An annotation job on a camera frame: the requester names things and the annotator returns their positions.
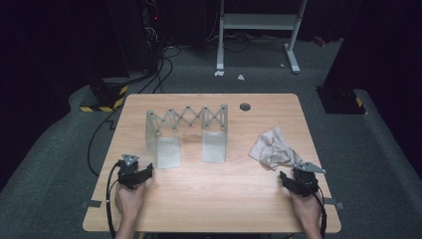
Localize person's left hand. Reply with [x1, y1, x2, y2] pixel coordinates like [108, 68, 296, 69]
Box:
[113, 180, 147, 227]

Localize black yellow striped base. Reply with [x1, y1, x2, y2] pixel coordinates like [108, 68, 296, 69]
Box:
[316, 86, 368, 116]
[79, 78, 129, 114]

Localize grey tape strip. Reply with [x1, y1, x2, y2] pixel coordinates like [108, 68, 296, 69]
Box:
[81, 199, 103, 209]
[321, 196, 345, 210]

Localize cables behind white stand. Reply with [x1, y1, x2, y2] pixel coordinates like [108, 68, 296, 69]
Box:
[206, 30, 291, 54]

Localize person's right hand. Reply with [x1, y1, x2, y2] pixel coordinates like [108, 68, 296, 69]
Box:
[288, 188, 323, 231]

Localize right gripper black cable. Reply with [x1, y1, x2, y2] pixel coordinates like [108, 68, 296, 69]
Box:
[312, 191, 328, 239]

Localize expandable grey metal bookend rack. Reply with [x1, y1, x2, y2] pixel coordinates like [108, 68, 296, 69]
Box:
[144, 104, 229, 170]

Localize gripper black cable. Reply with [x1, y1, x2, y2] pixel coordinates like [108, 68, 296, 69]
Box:
[105, 159, 123, 239]
[312, 191, 328, 239]

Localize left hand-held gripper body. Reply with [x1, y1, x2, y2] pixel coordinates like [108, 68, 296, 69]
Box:
[117, 152, 145, 191]

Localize dark equipment rack with wires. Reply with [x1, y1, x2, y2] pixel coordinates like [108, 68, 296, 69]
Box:
[139, 0, 167, 74]

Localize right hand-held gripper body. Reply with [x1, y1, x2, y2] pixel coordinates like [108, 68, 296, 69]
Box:
[292, 161, 327, 198]

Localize white textured cloth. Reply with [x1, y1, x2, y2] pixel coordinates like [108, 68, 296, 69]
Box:
[248, 125, 304, 171]

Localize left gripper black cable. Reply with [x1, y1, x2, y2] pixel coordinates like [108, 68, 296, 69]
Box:
[105, 159, 123, 239]

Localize white metal stand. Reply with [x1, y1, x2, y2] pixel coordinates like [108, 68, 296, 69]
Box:
[216, 0, 309, 75]

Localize bundle of black floor cables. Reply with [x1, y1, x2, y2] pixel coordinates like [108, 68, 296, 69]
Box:
[136, 45, 183, 95]

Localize long black floor cable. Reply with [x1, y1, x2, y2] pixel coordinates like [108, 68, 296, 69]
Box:
[87, 105, 124, 177]

